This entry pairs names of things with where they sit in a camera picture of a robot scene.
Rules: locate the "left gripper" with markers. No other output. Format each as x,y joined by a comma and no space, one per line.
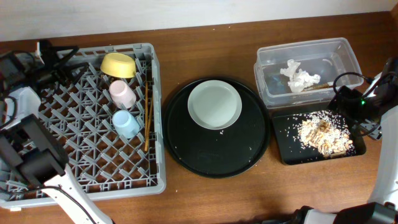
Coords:
50,59

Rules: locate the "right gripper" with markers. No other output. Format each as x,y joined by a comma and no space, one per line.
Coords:
344,99

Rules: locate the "food scraps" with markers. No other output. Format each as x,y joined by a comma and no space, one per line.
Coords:
323,132

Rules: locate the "gold foil wrapper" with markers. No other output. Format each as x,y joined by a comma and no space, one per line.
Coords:
318,87

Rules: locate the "yellow bowl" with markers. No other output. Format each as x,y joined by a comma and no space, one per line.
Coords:
118,65

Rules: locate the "white napkin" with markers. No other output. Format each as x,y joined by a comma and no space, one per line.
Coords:
298,79

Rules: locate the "pink cup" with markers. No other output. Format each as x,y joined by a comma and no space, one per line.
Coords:
122,94

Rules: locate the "blue cup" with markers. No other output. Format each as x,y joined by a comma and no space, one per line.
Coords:
125,124

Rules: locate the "grey plate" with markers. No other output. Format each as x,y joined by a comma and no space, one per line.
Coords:
214,104

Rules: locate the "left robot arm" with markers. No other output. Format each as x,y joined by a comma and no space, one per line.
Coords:
30,151

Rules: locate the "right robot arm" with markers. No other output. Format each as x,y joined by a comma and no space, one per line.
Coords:
378,104

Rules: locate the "grey dishwasher rack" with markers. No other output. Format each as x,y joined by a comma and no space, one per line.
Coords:
106,165

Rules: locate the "clear plastic bin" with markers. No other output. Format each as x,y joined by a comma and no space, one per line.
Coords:
327,58

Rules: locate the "black rectangular tray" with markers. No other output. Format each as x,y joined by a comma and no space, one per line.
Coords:
292,151

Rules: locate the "round black tray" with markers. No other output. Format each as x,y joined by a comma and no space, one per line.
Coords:
217,153

